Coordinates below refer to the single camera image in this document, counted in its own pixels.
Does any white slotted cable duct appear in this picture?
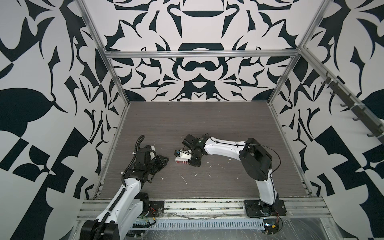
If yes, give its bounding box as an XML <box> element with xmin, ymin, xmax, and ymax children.
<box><xmin>131</xmin><ymin>219</ymin><xmax>265</xmax><ymax>231</ymax></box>

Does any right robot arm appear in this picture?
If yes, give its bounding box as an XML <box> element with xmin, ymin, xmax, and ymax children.
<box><xmin>175</xmin><ymin>134</ymin><xmax>278</xmax><ymax>216</ymax></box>

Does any white red remote control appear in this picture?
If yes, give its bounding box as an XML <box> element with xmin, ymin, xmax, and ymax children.
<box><xmin>175</xmin><ymin>158</ymin><xmax>189</xmax><ymax>165</ymax></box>

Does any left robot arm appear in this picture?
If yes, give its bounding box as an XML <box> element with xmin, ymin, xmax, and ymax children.
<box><xmin>79</xmin><ymin>135</ymin><xmax>169</xmax><ymax>240</ymax></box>

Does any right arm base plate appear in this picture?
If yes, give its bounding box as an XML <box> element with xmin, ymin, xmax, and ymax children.
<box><xmin>244</xmin><ymin>198</ymin><xmax>287</xmax><ymax>218</ymax></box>

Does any small electronics board right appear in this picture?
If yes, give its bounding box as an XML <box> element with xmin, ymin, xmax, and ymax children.
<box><xmin>262</xmin><ymin>218</ymin><xmax>284</xmax><ymax>236</ymax></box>

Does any black wall hook rail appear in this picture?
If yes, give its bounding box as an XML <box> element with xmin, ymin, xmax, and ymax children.
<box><xmin>322</xmin><ymin>71</ymin><xmax>384</xmax><ymax>145</ymax></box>

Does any aluminium frame rail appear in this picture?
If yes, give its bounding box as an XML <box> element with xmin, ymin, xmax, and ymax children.
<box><xmin>105</xmin><ymin>50</ymin><xmax>298</xmax><ymax>59</ymax></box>

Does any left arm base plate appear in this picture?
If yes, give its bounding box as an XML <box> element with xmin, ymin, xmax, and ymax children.
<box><xmin>142</xmin><ymin>201</ymin><xmax>165</xmax><ymax>218</ymax></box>

